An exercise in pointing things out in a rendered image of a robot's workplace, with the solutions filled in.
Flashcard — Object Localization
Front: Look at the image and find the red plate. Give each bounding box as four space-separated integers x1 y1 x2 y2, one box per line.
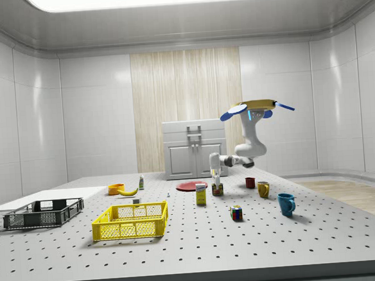
175 179 209 194

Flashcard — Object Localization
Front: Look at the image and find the yellow basket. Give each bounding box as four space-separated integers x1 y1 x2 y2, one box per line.
89 200 171 243

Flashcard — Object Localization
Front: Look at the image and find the banana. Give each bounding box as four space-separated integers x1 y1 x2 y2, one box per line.
116 186 140 198

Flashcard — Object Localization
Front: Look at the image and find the drone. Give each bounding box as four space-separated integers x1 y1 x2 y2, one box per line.
218 96 297 124

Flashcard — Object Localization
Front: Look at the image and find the dark grey basket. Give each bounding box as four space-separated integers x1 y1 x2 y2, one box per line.
1 197 87 232

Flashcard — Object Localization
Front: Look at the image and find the yellow mug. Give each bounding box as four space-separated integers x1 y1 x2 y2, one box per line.
257 180 272 200

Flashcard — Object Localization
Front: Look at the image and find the yellow bowl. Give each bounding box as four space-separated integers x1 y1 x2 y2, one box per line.
107 182 126 197

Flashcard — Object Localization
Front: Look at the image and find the white cabinet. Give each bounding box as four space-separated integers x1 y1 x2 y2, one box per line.
161 117 230 182

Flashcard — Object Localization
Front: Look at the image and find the yellow and white box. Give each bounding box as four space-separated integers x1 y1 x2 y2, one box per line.
195 182 210 207

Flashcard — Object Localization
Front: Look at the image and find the puzzle cube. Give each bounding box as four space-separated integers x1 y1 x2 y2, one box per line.
229 204 245 223

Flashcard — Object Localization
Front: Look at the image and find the blue mug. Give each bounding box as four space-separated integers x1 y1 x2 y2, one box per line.
277 191 298 219

